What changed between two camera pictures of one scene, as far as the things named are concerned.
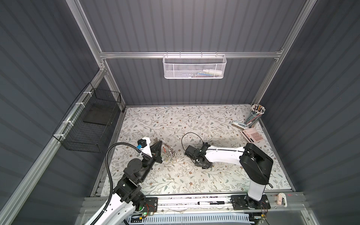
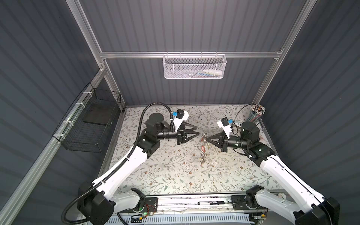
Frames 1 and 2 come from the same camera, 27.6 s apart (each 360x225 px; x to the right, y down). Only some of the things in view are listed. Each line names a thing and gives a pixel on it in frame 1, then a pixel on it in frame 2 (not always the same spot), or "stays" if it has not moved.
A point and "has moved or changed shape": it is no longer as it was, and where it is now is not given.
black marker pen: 211,203 stays
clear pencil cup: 257,110 stays
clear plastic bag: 167,147 has moved or changed shape
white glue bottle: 213,71 stays
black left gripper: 155,155 to 181,133
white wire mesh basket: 194,66 stays
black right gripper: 206,166 to 219,143
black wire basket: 86,123 stays
